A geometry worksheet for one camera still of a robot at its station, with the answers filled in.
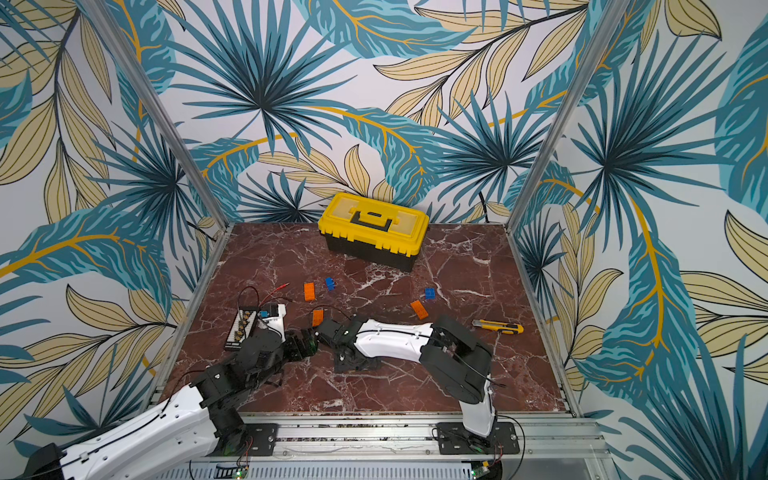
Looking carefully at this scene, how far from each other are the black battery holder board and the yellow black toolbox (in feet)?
1.14

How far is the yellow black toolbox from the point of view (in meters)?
0.97

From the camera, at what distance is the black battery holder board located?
895 mm
